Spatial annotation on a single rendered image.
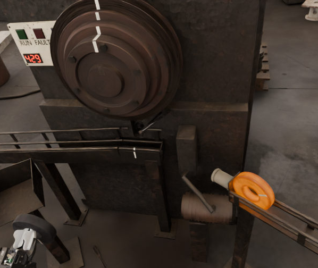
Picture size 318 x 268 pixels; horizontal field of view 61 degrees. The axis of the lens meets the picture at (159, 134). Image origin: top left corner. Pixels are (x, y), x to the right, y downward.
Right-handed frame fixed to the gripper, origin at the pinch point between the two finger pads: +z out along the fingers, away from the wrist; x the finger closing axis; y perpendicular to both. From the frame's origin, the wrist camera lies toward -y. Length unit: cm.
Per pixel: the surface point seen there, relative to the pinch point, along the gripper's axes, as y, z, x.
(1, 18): -175, 406, 378
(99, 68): 33, 44, -27
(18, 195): -16.5, 15.0, 25.4
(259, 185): -3, 24, -78
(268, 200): -7, 20, -81
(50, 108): -1, 54, 16
